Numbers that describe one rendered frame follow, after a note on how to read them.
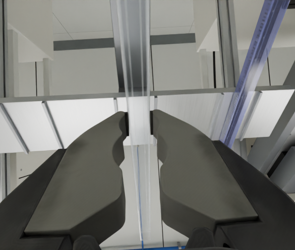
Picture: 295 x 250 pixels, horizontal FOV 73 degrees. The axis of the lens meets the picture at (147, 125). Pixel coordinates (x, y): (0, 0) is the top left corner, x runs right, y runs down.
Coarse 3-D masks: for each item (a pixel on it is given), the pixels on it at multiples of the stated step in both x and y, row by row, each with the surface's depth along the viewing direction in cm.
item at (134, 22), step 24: (120, 0) 8; (144, 0) 8; (120, 24) 9; (144, 24) 9; (120, 48) 10; (144, 48) 10; (144, 72) 10; (144, 96) 11; (144, 120) 13; (144, 144) 14; (144, 168) 16; (144, 192) 18; (144, 216) 22; (144, 240) 26
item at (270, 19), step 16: (272, 0) 15; (288, 0) 15; (272, 16) 15; (256, 32) 17; (272, 32) 16; (256, 48) 17; (256, 64) 18; (240, 80) 19; (256, 80) 19; (240, 96) 20; (240, 112) 21; (224, 128) 24
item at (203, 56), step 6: (204, 54) 102; (204, 60) 101; (204, 66) 101; (204, 72) 101; (204, 78) 101; (204, 84) 101; (222, 84) 76; (246, 138) 71; (252, 138) 71; (246, 144) 71; (252, 144) 71
